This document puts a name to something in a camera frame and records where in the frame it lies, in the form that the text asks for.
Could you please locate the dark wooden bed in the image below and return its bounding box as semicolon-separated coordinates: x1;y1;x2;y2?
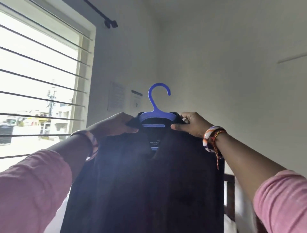
224;173;237;221

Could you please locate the person's right forearm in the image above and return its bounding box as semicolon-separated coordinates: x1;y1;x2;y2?
211;132;288;202

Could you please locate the plain white paper notice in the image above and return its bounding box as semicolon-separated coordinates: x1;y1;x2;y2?
107;82;126;112

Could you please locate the dark curtain rod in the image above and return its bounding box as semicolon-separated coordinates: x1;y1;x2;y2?
84;0;119;29

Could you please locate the blue plastic hanger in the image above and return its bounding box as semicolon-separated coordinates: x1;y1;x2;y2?
138;83;179;130

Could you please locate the person's right hand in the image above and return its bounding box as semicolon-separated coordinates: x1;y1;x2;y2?
170;112;214;139

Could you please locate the white framed window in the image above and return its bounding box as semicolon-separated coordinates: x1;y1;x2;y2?
0;0;97;173

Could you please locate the white notice with dark header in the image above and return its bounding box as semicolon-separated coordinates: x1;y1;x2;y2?
130;90;144;113

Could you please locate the striped orange purple bangle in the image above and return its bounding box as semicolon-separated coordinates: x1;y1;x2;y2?
69;129;100;163

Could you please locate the person's left forearm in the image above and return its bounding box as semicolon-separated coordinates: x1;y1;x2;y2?
45;127;104;183

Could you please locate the striped white purple bangle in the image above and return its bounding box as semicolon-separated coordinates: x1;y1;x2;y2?
201;125;226;154

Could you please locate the person's left hand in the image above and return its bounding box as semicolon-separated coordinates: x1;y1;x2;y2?
88;112;140;140

